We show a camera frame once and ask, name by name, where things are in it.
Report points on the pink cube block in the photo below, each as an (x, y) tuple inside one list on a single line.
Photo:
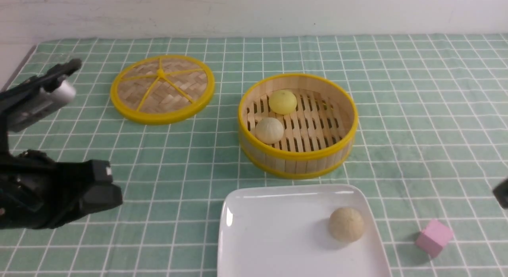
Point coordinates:
[(434, 238)]

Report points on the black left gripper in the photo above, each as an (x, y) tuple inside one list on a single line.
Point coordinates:
[(39, 193)]

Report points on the yellow bamboo steamer lid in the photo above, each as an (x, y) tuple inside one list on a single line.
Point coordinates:
[(162, 90)]

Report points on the green checkered tablecloth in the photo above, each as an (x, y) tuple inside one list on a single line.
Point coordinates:
[(431, 144)]

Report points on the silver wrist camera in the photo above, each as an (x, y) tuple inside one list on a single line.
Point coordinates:
[(38, 97)]

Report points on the yellow steamed bun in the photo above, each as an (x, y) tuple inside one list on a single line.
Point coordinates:
[(282, 102)]

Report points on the beige steamed bun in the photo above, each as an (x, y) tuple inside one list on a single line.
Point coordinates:
[(346, 225)]

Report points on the yellow bamboo steamer basket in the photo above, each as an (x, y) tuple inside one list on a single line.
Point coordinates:
[(318, 135)]

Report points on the white steamed bun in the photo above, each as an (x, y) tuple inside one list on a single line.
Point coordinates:
[(269, 130)]

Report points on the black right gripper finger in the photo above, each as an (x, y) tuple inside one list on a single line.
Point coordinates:
[(500, 193)]

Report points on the white square plate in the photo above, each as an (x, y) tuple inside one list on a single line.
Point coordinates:
[(283, 232)]

